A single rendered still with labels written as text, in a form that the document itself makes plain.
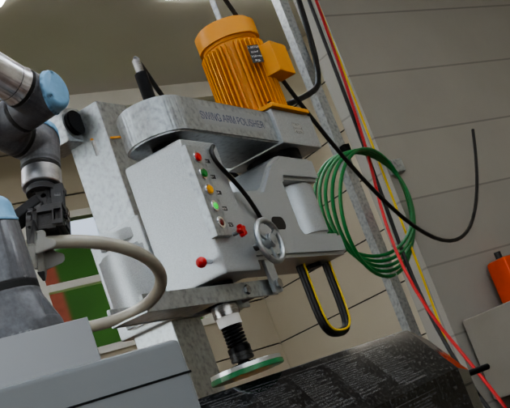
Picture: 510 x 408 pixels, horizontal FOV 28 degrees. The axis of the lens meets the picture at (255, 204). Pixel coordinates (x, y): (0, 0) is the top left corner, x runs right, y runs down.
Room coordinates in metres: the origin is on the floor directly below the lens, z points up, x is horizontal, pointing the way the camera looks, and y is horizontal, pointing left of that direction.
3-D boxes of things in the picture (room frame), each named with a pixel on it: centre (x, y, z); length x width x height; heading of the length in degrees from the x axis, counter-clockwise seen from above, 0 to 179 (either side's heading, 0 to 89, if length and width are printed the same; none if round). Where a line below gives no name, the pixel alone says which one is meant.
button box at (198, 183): (2.83, 0.12, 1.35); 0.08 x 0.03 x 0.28; 152
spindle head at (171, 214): (3.01, 0.15, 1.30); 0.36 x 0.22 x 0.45; 152
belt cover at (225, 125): (3.25, 0.03, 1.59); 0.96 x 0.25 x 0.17; 152
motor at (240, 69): (3.52, -0.13, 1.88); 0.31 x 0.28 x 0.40; 62
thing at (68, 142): (3.74, 0.61, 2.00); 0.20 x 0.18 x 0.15; 32
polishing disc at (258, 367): (2.94, 0.19, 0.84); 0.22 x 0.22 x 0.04
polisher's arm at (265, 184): (3.28, 0.00, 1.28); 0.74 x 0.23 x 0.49; 152
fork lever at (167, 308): (2.85, 0.24, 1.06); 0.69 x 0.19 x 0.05; 152
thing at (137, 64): (2.94, 0.19, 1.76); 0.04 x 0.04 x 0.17
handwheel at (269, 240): (2.99, 0.03, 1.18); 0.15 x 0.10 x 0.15; 152
